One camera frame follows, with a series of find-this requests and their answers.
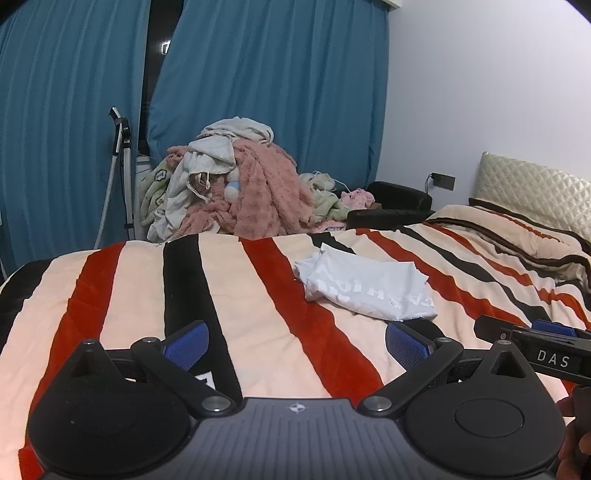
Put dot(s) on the beige cloth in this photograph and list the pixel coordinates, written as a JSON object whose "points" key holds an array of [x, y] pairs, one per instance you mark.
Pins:
{"points": [[316, 181]]}

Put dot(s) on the blue curtain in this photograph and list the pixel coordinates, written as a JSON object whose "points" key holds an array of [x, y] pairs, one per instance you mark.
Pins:
{"points": [[277, 83], [60, 115]]}

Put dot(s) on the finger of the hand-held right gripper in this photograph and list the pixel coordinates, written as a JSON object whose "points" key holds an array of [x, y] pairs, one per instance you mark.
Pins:
{"points": [[554, 326]]}

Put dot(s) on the pink fluffy blanket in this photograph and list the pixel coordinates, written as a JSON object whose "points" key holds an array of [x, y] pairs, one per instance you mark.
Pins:
{"points": [[268, 184]]}

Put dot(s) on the small pink cloth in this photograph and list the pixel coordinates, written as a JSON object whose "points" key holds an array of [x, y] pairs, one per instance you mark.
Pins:
{"points": [[358, 198]]}

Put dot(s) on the blue and white plush toy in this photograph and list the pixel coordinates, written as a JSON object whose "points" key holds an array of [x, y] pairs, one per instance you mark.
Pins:
{"points": [[232, 184]]}

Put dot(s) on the black armchair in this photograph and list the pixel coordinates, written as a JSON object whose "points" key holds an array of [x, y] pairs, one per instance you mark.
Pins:
{"points": [[397, 198]]}

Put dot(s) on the green patterned blanket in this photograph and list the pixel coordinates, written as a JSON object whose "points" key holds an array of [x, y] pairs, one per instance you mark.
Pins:
{"points": [[157, 189]]}

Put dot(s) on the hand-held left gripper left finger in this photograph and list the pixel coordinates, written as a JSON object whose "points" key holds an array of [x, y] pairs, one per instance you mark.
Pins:
{"points": [[184, 346]]}

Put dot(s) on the black wall socket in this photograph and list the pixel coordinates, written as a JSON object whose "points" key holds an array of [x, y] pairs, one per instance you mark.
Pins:
{"points": [[443, 181]]}

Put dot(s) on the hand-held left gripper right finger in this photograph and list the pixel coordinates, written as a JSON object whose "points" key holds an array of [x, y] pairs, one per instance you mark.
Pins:
{"points": [[408, 346]]}

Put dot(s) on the pile of clothes and blankets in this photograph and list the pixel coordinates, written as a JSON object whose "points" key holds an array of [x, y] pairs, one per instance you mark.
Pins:
{"points": [[207, 154]]}

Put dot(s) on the light green cloth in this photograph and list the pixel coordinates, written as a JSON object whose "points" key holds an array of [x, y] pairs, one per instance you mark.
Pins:
{"points": [[330, 206]]}

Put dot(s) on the white T-shirt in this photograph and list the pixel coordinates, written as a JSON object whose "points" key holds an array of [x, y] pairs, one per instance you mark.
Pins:
{"points": [[369, 286]]}

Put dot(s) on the person's right hand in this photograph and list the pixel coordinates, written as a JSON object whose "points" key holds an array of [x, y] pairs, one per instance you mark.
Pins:
{"points": [[575, 438]]}

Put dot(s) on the cream quilted headboard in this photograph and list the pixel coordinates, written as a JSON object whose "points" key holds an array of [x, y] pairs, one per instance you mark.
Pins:
{"points": [[531, 189]]}

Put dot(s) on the striped fleece blanket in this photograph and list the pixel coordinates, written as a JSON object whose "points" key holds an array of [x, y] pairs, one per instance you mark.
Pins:
{"points": [[138, 295]]}

